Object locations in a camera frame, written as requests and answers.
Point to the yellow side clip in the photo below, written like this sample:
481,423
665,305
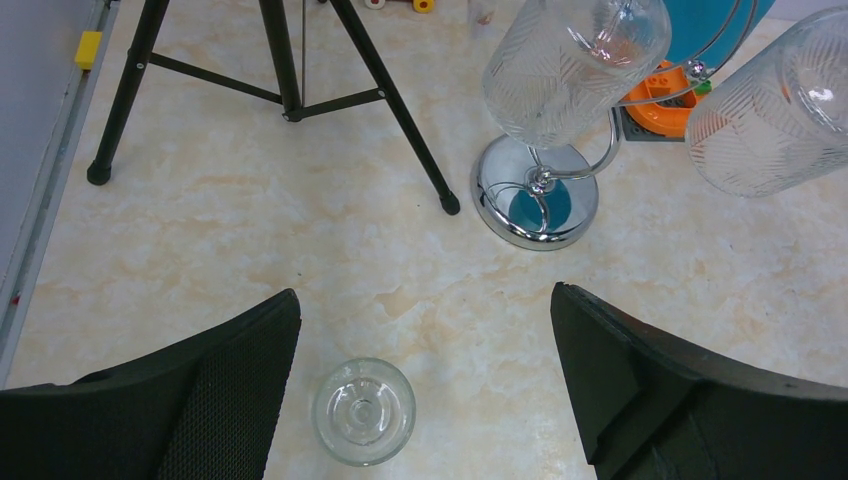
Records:
87,49

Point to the orange toy block piece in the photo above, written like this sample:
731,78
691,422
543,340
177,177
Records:
663,102

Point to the blue wine glass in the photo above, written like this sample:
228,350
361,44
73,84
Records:
710,30

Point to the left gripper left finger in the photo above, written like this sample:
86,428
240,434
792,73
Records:
203,408

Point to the clear ribbed wine glass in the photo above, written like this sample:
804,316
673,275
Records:
780,119
364,412
563,64

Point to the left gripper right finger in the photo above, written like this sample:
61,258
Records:
651,405

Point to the chrome wine glass rack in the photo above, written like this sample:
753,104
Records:
545,199

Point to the black music stand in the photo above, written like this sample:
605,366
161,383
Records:
290,87

